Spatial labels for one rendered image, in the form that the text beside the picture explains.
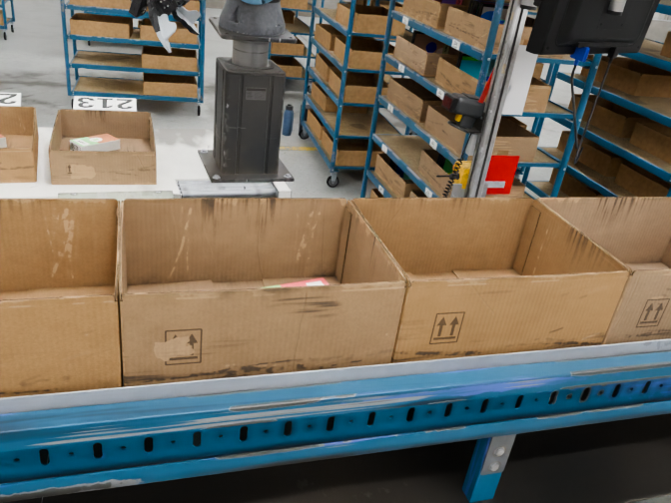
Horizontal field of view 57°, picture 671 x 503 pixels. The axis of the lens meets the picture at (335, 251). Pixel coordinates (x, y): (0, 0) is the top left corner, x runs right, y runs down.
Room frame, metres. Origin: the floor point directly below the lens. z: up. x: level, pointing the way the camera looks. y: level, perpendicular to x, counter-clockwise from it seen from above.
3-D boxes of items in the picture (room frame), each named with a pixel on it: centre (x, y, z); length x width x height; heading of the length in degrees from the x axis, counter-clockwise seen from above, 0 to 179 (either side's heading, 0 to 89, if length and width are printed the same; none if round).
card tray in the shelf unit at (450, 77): (2.54, -0.51, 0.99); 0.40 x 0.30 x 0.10; 16
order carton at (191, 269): (0.84, 0.12, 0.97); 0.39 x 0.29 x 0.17; 110
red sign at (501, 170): (1.85, -0.45, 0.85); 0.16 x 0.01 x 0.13; 110
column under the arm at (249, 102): (1.89, 0.33, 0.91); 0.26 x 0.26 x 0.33; 24
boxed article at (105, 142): (1.84, 0.79, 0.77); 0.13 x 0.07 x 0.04; 145
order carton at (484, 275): (0.98, -0.25, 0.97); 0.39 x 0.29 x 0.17; 110
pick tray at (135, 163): (1.78, 0.74, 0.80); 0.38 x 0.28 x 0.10; 21
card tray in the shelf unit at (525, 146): (2.54, -0.52, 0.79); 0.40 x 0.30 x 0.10; 21
